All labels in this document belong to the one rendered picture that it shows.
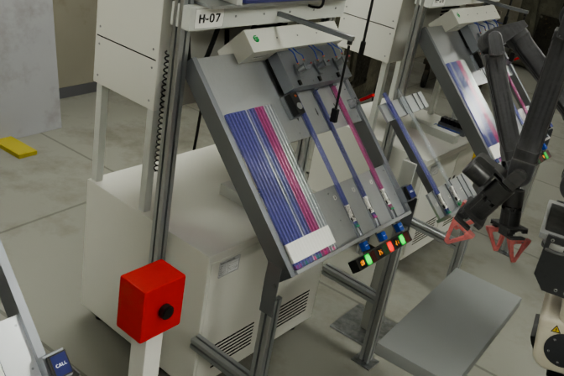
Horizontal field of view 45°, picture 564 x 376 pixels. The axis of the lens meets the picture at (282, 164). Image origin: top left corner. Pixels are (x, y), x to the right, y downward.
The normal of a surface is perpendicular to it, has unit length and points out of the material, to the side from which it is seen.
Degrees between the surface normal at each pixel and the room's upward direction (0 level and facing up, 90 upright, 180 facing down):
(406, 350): 0
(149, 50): 90
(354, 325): 0
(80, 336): 0
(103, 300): 90
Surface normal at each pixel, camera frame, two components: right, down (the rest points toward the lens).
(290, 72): 0.65, -0.37
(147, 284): 0.16, -0.90
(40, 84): 0.82, 0.21
